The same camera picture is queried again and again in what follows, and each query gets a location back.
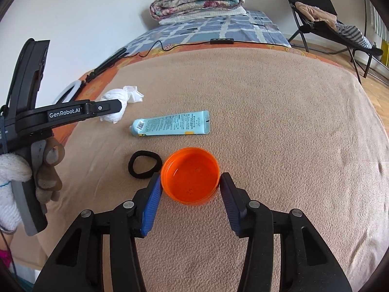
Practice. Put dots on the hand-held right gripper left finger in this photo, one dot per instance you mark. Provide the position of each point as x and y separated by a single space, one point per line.
152 206

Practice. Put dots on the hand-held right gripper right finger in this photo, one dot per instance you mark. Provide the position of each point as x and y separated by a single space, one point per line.
231 206

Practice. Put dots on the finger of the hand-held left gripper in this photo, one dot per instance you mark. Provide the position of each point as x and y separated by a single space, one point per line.
106 107

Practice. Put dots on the white tissue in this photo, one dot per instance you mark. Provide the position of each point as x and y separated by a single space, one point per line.
117 93

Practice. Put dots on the orange plastic lid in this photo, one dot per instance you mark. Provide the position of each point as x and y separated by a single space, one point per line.
190 176

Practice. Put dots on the person's left hand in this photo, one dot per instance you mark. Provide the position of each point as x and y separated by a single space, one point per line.
15 167

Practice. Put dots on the light blue tube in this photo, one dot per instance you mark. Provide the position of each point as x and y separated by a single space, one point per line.
173 123

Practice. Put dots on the tan fleece blanket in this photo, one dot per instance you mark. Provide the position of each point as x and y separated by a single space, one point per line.
288 143

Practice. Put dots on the blue plaid bed sheet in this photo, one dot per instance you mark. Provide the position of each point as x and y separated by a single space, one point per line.
212 27

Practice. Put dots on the folded floral quilt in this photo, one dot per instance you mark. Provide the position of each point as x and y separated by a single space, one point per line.
197 0

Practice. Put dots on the pink clothes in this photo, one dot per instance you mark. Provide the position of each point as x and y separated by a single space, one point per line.
316 13

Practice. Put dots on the striped cloth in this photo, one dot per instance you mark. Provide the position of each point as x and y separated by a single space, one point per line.
352 33

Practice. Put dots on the black clothes rack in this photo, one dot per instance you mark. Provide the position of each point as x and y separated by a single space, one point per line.
365 36

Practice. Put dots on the striped hanging towel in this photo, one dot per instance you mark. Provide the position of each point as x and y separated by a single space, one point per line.
381 21

